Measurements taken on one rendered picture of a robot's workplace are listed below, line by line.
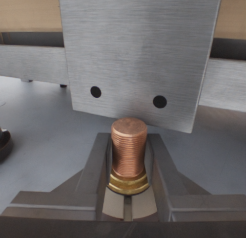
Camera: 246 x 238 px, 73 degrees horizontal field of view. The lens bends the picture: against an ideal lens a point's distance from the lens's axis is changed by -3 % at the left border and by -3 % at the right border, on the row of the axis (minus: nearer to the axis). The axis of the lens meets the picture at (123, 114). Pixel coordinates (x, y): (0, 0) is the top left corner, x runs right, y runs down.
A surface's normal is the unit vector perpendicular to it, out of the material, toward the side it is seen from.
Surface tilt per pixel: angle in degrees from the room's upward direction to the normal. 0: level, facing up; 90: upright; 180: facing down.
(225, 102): 90
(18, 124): 180
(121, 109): 90
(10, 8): 90
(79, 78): 90
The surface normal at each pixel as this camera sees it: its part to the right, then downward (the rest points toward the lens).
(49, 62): -0.36, 0.44
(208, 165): 0.01, -0.88
